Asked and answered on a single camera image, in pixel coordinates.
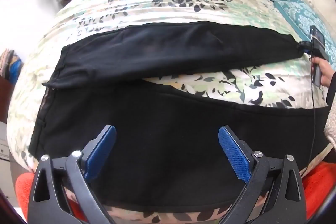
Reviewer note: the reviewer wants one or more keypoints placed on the white drawer cabinet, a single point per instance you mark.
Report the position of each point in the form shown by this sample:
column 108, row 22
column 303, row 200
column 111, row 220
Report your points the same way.
column 4, row 145

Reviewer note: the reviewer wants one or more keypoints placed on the colourful cloth bundle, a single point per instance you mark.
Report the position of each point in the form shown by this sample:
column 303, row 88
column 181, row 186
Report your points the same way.
column 11, row 66

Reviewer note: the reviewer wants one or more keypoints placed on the red fuzzy blanket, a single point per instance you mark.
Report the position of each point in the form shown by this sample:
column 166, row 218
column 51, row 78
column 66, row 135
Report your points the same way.
column 320, row 187

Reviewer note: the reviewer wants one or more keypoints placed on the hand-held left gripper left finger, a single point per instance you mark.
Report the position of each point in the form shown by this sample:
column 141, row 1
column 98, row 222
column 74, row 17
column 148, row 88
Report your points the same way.
column 101, row 153

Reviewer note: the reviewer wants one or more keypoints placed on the person's right hand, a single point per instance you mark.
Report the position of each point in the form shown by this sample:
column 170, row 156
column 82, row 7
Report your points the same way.
column 326, row 71

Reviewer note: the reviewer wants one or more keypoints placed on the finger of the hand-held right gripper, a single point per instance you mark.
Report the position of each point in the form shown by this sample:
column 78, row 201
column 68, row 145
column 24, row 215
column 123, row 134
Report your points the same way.
column 304, row 47

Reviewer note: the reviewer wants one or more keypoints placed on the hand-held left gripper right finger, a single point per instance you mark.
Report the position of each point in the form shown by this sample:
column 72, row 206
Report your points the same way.
column 235, row 153

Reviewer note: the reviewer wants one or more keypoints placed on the leaf print comforter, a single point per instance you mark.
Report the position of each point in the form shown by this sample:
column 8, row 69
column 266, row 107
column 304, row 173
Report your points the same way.
column 183, row 3

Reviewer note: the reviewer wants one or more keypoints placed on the teal patterned cloth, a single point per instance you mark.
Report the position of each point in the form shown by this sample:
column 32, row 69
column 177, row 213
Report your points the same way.
column 294, row 6

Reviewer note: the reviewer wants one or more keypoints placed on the person's right forearm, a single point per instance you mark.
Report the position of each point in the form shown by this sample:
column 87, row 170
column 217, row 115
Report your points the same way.
column 331, row 121

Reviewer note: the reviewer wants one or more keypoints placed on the black pants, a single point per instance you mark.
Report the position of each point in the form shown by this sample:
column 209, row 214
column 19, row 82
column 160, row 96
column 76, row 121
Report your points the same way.
column 162, row 119

